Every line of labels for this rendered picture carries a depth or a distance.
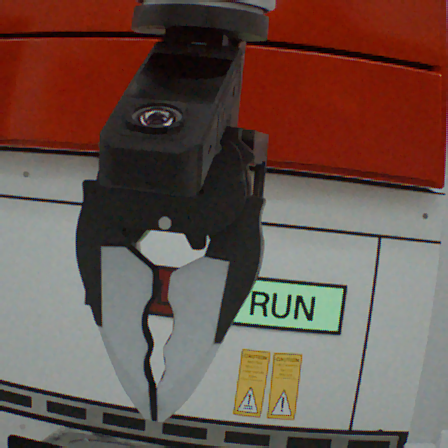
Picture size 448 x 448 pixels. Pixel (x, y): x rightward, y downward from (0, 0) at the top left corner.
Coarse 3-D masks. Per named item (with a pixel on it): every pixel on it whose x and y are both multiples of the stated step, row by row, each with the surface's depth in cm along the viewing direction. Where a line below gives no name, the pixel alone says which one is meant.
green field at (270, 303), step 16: (256, 288) 121; (272, 288) 121; (288, 288) 121; (304, 288) 120; (320, 288) 120; (256, 304) 121; (272, 304) 121; (288, 304) 121; (304, 304) 120; (320, 304) 120; (336, 304) 120; (240, 320) 121; (256, 320) 121; (272, 320) 121; (288, 320) 121; (304, 320) 121; (320, 320) 120; (336, 320) 120
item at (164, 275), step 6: (162, 270) 122; (162, 276) 122; (168, 276) 122; (162, 282) 122; (168, 282) 122; (162, 288) 122; (162, 294) 122; (156, 300) 122; (162, 300) 122; (156, 306) 123; (162, 306) 122; (168, 306) 122; (168, 312) 122
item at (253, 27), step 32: (160, 32) 65; (192, 32) 63; (224, 32) 63; (256, 32) 62; (224, 160) 61; (256, 160) 63; (96, 192) 62; (128, 192) 62; (224, 192) 61; (256, 192) 67; (128, 224) 62; (160, 224) 62; (192, 224) 62; (224, 224) 61
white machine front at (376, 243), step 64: (0, 192) 125; (64, 192) 124; (320, 192) 120; (384, 192) 119; (0, 256) 125; (64, 256) 124; (192, 256) 122; (320, 256) 120; (384, 256) 120; (0, 320) 125; (64, 320) 124; (384, 320) 120; (64, 384) 125; (320, 384) 121; (384, 384) 120
